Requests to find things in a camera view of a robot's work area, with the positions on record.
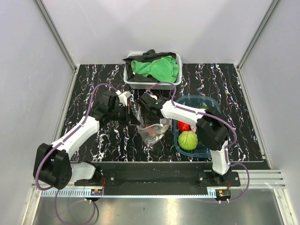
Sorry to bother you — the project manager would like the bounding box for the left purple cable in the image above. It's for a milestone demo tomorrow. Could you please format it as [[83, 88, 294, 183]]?
[[32, 83, 121, 223]]

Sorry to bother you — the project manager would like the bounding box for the clear zip top bag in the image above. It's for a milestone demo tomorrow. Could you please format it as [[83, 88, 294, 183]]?
[[137, 107, 172, 147]]

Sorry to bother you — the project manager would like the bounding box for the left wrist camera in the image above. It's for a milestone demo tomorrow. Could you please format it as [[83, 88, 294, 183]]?
[[115, 90, 131, 106]]

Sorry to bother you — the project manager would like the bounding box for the fake watermelon slice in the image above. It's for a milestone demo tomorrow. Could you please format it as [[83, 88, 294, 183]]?
[[145, 124, 162, 136]]

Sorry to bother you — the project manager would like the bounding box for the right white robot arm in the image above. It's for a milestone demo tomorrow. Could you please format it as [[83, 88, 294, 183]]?
[[138, 92, 230, 186]]

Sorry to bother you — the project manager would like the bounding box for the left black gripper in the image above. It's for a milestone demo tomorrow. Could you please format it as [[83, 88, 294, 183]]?
[[109, 103, 141, 126]]

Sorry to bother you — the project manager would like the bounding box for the fake green cabbage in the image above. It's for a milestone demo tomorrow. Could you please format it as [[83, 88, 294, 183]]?
[[178, 131, 198, 150]]

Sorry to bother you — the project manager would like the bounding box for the blue transparent plastic container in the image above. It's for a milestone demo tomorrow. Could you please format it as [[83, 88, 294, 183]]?
[[172, 95, 221, 158]]

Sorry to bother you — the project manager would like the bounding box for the fake red orange mango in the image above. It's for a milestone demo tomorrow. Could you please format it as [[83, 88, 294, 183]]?
[[177, 121, 190, 132]]

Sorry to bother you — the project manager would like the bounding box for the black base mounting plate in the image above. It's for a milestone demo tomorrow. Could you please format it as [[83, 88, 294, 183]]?
[[75, 162, 240, 197]]

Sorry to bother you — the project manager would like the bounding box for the black cloth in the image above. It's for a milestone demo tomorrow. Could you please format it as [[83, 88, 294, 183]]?
[[124, 49, 176, 83]]

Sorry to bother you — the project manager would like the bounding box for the fake green orange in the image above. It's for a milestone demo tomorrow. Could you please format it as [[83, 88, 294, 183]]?
[[199, 105, 209, 110]]

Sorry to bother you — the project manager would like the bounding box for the white plastic basket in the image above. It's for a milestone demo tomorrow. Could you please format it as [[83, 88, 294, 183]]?
[[123, 54, 183, 90]]

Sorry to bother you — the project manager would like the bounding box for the green cloth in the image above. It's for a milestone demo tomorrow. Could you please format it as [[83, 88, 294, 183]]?
[[131, 56, 179, 83]]

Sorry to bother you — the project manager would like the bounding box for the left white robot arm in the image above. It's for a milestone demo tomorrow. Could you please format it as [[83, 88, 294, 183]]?
[[33, 91, 135, 190]]

